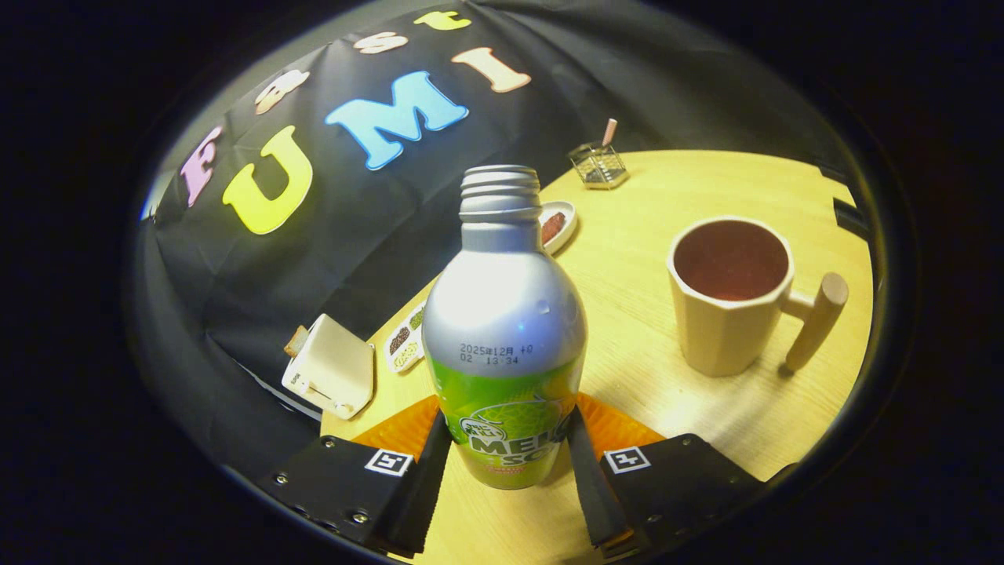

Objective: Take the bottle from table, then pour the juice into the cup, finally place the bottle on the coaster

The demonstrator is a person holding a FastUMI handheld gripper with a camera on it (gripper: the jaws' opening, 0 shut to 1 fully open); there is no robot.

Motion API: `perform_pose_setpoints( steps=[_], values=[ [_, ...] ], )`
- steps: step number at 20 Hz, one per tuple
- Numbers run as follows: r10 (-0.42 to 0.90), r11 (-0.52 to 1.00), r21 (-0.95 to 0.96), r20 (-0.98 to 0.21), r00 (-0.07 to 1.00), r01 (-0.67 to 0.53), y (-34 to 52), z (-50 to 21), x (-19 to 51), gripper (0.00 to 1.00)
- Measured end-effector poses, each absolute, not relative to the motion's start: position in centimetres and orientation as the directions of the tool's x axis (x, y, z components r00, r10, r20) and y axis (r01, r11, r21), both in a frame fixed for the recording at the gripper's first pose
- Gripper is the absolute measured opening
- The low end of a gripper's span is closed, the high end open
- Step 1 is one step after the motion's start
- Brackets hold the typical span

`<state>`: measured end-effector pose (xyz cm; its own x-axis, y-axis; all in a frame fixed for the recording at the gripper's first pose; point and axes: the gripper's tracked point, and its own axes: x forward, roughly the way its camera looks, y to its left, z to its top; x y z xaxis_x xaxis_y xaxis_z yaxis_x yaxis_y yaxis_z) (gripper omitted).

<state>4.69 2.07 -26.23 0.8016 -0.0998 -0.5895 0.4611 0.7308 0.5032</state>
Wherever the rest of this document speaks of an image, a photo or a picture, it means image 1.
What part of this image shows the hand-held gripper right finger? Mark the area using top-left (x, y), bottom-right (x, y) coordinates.
top-left (566, 392), bottom-right (797, 560)

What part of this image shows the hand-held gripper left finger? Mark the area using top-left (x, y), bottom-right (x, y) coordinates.
top-left (271, 395), bottom-right (454, 560)

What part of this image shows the silver green juice bottle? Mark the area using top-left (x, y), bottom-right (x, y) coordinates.
top-left (422, 165), bottom-right (587, 490)

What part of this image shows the beige cup with handle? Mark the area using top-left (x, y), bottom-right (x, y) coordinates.
top-left (667, 216), bottom-right (849, 378)

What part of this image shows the white toaster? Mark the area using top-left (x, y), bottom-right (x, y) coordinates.
top-left (282, 314), bottom-right (376, 421)

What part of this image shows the white divided bean dish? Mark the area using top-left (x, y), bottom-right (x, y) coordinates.
top-left (384, 301), bottom-right (428, 374)

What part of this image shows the wooden table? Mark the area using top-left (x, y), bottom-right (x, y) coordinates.
top-left (320, 149), bottom-right (874, 565)

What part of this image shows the black backdrop cloth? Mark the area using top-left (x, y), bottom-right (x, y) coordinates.
top-left (129, 0), bottom-right (864, 479)

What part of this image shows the white plate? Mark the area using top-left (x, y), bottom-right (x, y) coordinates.
top-left (538, 200), bottom-right (578, 257)

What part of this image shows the wire mesh holder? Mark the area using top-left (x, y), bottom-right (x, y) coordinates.
top-left (568, 141), bottom-right (630, 191)

